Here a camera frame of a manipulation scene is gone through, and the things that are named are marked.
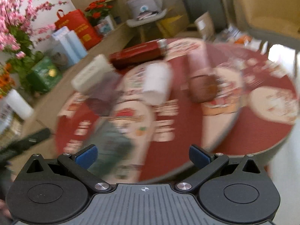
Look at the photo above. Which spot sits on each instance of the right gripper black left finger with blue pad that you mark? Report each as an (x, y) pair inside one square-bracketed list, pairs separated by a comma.
[(78, 163)]

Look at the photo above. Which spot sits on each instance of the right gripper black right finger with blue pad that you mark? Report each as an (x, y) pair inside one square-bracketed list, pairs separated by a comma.
[(208, 164)]

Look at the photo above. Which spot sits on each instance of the dark green translucent cup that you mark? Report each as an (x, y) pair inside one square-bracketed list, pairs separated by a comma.
[(112, 146)]

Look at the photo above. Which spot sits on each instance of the purple translucent cup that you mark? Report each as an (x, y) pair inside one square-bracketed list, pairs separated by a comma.
[(102, 97)]

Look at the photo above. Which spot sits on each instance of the brown translucent cup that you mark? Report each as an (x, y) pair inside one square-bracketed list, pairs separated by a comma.
[(203, 88)]

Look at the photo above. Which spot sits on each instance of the white plastic cup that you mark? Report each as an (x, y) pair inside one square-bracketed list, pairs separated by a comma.
[(157, 83)]

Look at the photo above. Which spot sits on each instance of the wooden low cabinet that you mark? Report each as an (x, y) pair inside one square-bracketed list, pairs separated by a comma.
[(48, 106)]

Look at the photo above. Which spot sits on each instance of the white ribbed vase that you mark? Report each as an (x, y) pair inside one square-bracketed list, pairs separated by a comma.
[(19, 105)]

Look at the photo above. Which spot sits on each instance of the round glass coffee table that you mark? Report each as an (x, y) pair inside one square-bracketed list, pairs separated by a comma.
[(136, 119)]

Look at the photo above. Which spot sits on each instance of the green product box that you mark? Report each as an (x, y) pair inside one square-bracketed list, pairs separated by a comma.
[(44, 76)]

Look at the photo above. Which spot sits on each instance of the cream coffee tumbler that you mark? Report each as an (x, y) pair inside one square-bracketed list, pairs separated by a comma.
[(91, 74)]

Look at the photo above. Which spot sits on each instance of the orange sunflower bouquet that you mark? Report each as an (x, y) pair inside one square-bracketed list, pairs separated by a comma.
[(6, 81)]

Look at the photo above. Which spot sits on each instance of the light blue product boxes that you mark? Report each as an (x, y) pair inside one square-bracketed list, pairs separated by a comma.
[(67, 49)]

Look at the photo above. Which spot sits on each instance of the red thermos bottle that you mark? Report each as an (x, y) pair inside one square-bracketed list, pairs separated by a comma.
[(138, 54)]

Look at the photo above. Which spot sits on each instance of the pink blossom artificial flowers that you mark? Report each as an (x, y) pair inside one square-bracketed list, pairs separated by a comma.
[(17, 31)]

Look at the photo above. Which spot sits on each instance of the cardboard box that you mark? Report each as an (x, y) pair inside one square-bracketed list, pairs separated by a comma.
[(205, 27)]

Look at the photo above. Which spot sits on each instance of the red tote bag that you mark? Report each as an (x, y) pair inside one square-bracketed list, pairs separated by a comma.
[(77, 22)]

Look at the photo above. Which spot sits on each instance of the yellow paper bag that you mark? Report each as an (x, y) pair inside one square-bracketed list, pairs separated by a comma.
[(171, 26)]

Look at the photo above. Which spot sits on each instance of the red potted flowers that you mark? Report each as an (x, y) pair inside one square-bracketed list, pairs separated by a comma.
[(96, 11)]

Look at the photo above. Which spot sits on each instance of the grey shell chair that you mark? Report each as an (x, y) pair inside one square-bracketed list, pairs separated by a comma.
[(144, 19)]

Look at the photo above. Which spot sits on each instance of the beige armchair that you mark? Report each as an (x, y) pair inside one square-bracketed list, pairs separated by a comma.
[(275, 21)]

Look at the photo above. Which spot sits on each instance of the grey cushion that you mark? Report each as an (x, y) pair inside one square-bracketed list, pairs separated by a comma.
[(140, 6)]

